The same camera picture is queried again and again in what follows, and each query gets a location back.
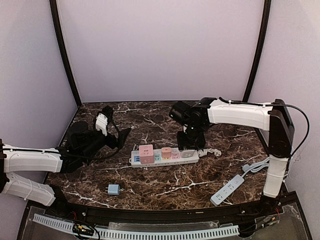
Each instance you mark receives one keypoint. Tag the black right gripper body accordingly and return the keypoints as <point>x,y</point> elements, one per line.
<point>191,144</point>

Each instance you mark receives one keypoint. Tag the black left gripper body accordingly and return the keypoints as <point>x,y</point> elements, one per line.
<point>114,139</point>

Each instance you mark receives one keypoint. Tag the white cube socket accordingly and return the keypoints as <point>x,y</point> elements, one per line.
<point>187,153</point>

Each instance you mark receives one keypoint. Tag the white multicolour power strip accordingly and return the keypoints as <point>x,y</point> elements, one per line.
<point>177,158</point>

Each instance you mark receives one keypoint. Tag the pink cube socket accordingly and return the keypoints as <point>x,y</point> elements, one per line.
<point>146,154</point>

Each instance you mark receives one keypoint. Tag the pink usb charger plug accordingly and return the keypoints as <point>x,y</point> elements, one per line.
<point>166,152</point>

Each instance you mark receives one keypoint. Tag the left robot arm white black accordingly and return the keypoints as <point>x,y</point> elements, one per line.
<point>80,148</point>

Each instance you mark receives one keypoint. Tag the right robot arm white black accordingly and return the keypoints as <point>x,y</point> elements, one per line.
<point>272,117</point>

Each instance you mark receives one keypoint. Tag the blue usb charger plug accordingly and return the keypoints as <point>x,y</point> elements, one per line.
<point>113,189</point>

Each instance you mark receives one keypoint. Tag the light blue power strip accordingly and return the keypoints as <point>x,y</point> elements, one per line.
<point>226,190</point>

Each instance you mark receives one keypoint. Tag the small circuit board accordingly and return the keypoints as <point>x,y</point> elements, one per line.
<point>82,229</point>

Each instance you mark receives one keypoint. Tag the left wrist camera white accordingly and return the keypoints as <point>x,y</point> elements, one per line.
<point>101,123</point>

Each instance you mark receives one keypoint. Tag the light blue cable duct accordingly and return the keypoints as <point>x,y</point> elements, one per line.
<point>123,231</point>

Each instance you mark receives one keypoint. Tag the black front rail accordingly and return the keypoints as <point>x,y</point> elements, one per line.
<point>239,213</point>

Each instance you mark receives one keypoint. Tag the left black frame post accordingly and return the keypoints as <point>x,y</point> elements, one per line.
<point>63,52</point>

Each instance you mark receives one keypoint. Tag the black frame post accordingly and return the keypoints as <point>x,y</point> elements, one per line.
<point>258,51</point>
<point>63,52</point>

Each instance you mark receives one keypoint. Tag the right black frame post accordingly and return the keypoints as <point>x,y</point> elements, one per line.
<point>258,51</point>

